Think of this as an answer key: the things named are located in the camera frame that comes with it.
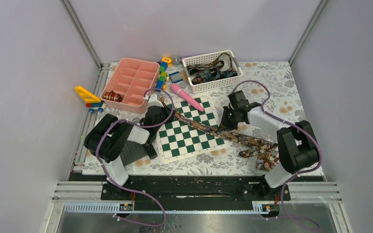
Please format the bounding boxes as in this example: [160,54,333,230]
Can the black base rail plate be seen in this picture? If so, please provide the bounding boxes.
[101,175,291,212]

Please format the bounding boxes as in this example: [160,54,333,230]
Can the black microphone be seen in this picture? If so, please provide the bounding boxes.
[143,144,158,160]

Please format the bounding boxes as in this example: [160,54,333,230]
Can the grey lego baseplate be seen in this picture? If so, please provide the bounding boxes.
[120,141,147,166]

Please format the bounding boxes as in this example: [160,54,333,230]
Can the blue patterned tie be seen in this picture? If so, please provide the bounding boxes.
[191,69,237,85]

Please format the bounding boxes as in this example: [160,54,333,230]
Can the purple glitter microphone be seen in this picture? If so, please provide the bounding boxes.
[171,56,182,66]

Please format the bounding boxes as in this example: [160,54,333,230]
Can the colourful lego block vehicle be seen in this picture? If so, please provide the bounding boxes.
[155,57,172,90]

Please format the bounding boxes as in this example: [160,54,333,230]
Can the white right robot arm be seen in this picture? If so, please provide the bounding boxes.
[218,91,320,200]

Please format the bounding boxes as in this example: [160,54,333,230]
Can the blue grey lego brick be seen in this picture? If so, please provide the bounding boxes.
[169,71,183,83]

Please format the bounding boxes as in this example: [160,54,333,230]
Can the wooden rectangular block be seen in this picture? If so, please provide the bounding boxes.
[181,70,188,82]

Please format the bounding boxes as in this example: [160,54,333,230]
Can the yellow toy crane car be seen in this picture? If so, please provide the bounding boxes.
[74,86,106,113]

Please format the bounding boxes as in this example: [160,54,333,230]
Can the pink divided organizer tray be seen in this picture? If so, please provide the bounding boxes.
[101,58,159,114]

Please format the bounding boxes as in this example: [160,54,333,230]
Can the green white chessboard mat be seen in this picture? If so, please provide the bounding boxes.
[156,94,230,163]

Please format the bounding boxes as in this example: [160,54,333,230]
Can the white perforated plastic basket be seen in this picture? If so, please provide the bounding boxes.
[182,50,243,94]

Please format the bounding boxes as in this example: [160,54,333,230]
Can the rolled red patterned tie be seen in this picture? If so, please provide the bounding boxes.
[103,91,123,102]

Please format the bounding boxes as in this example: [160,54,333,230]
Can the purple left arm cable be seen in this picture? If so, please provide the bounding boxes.
[95,88,175,228]

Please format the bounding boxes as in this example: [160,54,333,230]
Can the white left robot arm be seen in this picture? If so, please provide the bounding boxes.
[84,94,175,200]

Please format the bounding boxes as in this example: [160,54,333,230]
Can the brown floral patterned tie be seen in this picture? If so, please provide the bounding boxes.
[173,110,279,171]

